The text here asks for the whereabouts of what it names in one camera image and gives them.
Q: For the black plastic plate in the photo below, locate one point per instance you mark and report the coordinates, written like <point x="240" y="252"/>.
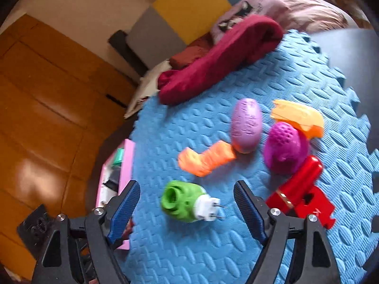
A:
<point x="34" y="226"/>

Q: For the dark reddish-brown cloth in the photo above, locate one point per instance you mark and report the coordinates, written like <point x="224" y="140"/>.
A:
<point x="189" y="56"/>

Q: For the wooden wardrobe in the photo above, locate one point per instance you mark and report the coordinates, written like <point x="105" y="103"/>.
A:
<point x="44" y="94"/>

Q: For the blue foam puzzle mat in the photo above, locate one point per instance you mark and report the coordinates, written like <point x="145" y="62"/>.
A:
<point x="192" y="118"/>

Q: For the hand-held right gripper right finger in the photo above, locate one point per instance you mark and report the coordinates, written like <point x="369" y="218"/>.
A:
<point x="248" y="210"/>

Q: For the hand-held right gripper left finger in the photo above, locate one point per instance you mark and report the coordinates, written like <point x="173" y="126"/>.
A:
<point x="124" y="210"/>

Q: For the orange linked cubes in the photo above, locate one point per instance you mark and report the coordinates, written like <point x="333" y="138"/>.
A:
<point x="207" y="158"/>

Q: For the orange plastic piece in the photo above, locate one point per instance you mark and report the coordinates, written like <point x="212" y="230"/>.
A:
<point x="299" y="114"/>

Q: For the white crumpled bag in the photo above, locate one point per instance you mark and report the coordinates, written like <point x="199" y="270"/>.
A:
<point x="148" y="85"/>

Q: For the pink cat print pillow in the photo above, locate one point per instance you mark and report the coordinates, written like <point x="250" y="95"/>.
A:
<point x="251" y="6"/>

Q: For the red plastic piece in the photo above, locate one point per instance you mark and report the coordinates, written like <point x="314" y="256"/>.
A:
<point x="321" y="208"/>

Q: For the magenta bumpy toy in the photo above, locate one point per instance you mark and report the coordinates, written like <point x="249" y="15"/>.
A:
<point x="281" y="148"/>

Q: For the pink shallow box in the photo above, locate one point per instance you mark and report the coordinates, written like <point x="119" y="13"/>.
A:
<point x="125" y="165"/>

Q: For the grey yellow blue headboard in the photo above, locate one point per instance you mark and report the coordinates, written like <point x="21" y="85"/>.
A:
<point x="165" y="26"/>

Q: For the pink striped bedding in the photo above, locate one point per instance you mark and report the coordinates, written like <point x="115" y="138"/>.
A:
<point x="311" y="9"/>

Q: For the green plastic stamp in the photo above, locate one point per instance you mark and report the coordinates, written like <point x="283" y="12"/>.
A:
<point x="119" y="156"/>

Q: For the purple egg-shaped shell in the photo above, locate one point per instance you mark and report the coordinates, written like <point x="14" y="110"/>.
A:
<point x="246" y="125"/>

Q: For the maroon blanket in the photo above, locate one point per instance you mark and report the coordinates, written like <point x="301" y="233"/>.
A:
<point x="213" y="62"/>

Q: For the red lipstick tube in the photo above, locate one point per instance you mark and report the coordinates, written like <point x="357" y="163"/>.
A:
<point x="302" y="180"/>

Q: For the green toy with white plug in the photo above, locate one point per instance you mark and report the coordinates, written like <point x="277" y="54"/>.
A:
<point x="183" y="201"/>

